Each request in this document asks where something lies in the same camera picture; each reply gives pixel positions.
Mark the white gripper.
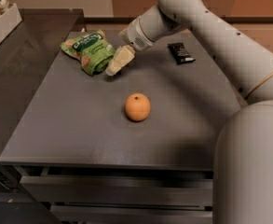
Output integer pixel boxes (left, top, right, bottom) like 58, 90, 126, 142
105, 18, 154, 77

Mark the green rice chip bag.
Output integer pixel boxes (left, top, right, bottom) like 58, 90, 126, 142
61, 30, 116, 77

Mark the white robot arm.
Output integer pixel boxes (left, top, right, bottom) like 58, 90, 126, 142
120, 0, 273, 224

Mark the black snack bar wrapper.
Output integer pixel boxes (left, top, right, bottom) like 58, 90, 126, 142
168, 42, 195, 64

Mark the orange fruit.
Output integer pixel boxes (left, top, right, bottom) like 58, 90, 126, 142
125, 93, 151, 121

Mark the dark side counter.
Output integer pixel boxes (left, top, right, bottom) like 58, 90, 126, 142
0, 8, 84, 224

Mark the white cardboard box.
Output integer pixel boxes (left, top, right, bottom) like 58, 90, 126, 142
0, 4, 22, 44

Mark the upper grey drawer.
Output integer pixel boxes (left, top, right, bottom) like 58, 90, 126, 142
20, 168, 212, 206

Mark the grey drawer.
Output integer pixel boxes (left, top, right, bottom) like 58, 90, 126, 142
50, 205, 212, 224
20, 168, 212, 206

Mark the lower grey drawer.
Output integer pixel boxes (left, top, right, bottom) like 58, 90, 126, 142
50, 205, 212, 224

